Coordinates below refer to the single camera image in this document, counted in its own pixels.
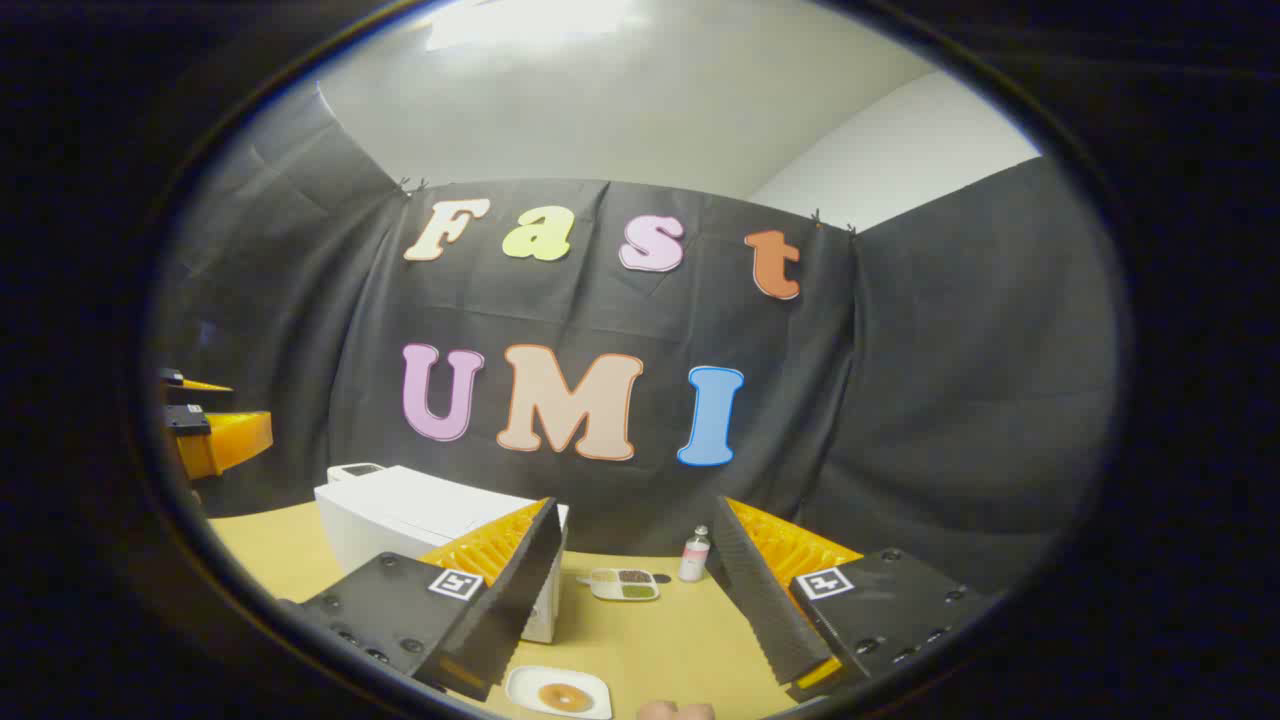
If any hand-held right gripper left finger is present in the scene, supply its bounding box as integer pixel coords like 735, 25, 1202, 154
278, 497, 568, 703

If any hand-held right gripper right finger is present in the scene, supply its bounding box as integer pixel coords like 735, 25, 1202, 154
710, 496, 1003, 703

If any white microwave oven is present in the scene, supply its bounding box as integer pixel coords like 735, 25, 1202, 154
314, 465, 569, 644

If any white compartment food tray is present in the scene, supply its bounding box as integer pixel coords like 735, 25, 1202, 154
588, 567, 661, 602

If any small pink label bottle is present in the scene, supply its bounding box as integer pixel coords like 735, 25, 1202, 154
678, 525, 712, 583

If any white plate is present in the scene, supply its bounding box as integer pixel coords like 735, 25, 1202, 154
504, 665, 613, 720

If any black backdrop cloth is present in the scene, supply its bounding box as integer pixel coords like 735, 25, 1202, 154
150, 85, 1126, 601

